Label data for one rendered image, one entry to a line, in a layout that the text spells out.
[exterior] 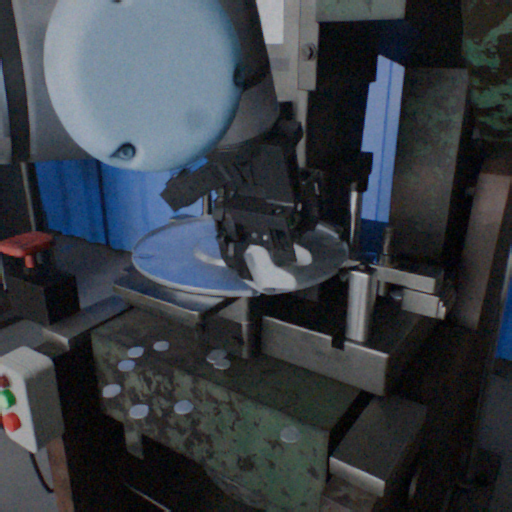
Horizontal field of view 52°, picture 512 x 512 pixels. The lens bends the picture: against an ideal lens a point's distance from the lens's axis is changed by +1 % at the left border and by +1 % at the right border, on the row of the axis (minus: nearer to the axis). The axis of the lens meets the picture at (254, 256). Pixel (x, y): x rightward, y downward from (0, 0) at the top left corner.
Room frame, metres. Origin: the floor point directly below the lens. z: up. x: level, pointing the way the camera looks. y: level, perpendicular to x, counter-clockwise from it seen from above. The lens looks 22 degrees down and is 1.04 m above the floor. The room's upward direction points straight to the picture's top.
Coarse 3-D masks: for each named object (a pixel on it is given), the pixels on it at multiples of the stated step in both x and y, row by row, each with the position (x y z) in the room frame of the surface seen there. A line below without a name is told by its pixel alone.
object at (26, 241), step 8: (32, 232) 0.79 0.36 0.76; (40, 232) 0.78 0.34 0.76; (8, 240) 0.75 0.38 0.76; (16, 240) 0.75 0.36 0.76; (24, 240) 0.75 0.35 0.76; (32, 240) 0.75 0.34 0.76; (40, 240) 0.75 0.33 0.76; (48, 240) 0.75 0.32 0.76; (8, 248) 0.72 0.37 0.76; (16, 248) 0.72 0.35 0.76; (24, 248) 0.72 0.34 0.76; (32, 248) 0.73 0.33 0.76; (40, 248) 0.74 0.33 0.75; (48, 248) 0.75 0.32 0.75; (32, 256) 0.75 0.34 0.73; (32, 264) 0.75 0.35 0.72
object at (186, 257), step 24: (144, 240) 0.69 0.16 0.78; (168, 240) 0.69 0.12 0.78; (192, 240) 0.69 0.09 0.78; (312, 240) 0.69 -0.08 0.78; (336, 240) 0.69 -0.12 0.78; (144, 264) 0.60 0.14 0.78; (168, 264) 0.60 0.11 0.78; (192, 264) 0.60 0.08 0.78; (216, 264) 0.60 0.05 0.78; (312, 264) 0.60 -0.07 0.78; (336, 264) 0.60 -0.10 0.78; (192, 288) 0.52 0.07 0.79; (216, 288) 0.53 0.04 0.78; (240, 288) 0.53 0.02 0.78; (288, 288) 0.52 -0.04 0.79
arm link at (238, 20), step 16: (224, 0) 0.37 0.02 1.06; (240, 0) 0.38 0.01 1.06; (256, 0) 0.40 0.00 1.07; (240, 16) 0.38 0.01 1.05; (256, 16) 0.39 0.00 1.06; (240, 32) 0.38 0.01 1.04; (256, 32) 0.39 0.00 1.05; (256, 48) 0.39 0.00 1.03; (256, 64) 0.39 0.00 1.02; (256, 80) 0.40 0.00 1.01
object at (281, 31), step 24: (264, 0) 0.69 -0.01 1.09; (288, 0) 0.67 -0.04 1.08; (264, 24) 0.69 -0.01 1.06; (288, 24) 0.67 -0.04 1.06; (288, 48) 0.67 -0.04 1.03; (288, 72) 0.67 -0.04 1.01; (288, 96) 0.67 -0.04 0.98; (312, 96) 0.65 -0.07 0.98; (336, 96) 0.71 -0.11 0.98; (312, 120) 0.66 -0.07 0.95; (336, 120) 0.71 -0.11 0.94; (312, 144) 0.66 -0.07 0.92; (336, 144) 0.72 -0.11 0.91
